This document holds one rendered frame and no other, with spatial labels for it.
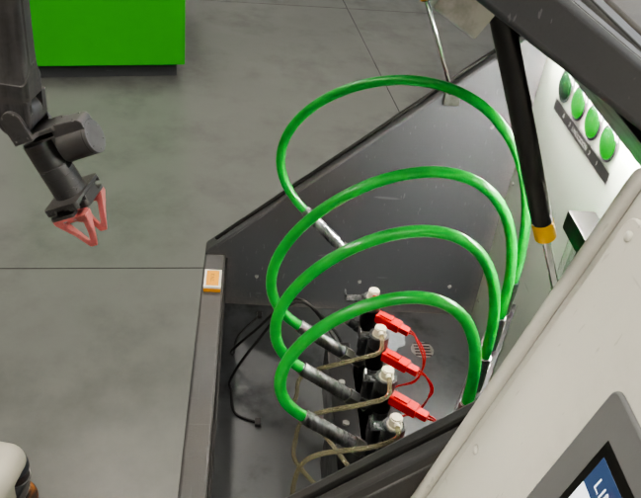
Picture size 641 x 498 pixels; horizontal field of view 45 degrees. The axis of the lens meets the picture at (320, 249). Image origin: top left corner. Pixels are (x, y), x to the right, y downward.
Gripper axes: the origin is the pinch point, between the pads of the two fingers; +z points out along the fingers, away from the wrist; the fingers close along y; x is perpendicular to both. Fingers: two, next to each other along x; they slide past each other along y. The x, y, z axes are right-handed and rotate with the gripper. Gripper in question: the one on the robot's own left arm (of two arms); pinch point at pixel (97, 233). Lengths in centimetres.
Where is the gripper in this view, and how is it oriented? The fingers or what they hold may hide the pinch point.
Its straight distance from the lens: 142.9
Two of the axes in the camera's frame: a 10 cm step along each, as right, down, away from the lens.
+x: -9.3, 2.3, 2.9
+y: 1.1, -5.7, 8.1
